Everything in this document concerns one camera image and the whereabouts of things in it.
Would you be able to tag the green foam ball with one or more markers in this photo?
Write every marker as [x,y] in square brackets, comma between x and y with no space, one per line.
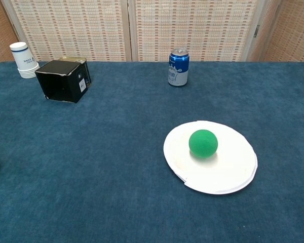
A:
[203,144]

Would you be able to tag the black cardboard box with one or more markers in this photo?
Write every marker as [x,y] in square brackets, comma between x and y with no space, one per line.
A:
[63,83]

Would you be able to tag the blue table cloth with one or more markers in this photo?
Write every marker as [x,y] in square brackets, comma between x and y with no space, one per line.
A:
[116,152]

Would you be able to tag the blue white drink can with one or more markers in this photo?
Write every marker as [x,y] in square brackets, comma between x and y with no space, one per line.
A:
[178,73]

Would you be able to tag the white paper plate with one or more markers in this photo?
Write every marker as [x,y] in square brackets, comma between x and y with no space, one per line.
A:
[218,174]

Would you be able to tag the beige woven screen panel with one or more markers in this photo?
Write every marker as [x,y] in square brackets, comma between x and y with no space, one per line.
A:
[73,27]
[192,27]

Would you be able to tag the metal screen hinge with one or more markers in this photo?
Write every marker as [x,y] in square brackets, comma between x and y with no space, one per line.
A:
[256,31]

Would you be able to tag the white plastic bottle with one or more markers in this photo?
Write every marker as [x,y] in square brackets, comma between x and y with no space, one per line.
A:
[24,60]

